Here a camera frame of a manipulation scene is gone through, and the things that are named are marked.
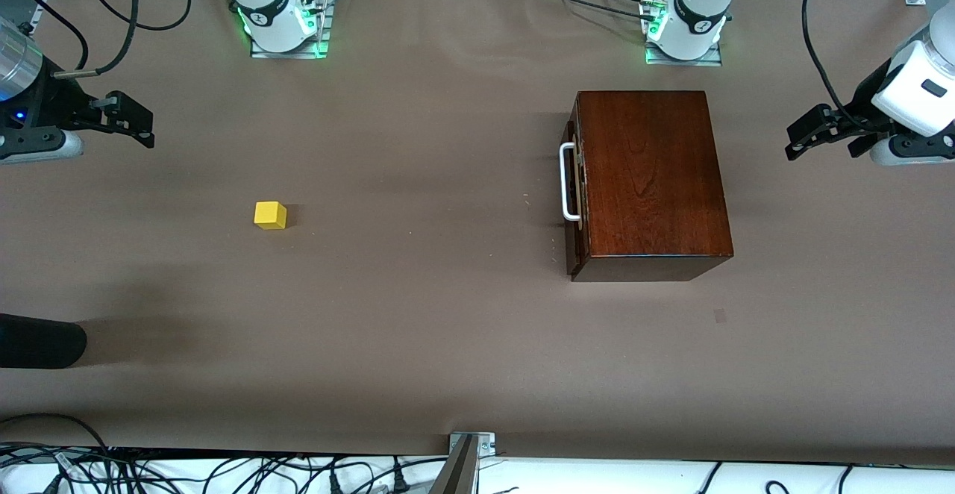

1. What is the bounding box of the yellow cube block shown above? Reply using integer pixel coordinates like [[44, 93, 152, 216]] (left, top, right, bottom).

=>
[[254, 201, 288, 231]]

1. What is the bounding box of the wooden drawer with white handle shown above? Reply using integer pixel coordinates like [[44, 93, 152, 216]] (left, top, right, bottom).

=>
[[560, 99, 590, 280]]

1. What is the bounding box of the dark brown wooden cabinet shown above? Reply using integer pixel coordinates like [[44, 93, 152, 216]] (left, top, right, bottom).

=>
[[571, 90, 734, 283]]

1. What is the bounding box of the black cylinder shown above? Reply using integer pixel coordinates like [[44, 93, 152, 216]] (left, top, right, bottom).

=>
[[0, 313, 88, 369]]

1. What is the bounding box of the brown paper table cover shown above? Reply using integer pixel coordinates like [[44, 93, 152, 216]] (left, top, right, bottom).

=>
[[0, 0, 955, 466]]

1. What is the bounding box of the grey aluminium profile bar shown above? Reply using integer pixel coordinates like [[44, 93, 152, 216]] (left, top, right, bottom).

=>
[[429, 436, 480, 494]]

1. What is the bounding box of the black cable with metal tip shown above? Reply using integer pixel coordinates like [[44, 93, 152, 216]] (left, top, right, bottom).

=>
[[54, 0, 140, 78]]

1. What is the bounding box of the long black table cable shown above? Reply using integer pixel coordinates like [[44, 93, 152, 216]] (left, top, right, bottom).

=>
[[522, 0, 654, 21]]

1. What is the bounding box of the black cable loop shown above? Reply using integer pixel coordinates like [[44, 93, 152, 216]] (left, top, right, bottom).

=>
[[0, 413, 113, 494]]

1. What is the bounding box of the silver metal bracket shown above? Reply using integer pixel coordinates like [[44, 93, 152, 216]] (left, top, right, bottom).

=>
[[449, 432, 496, 456]]

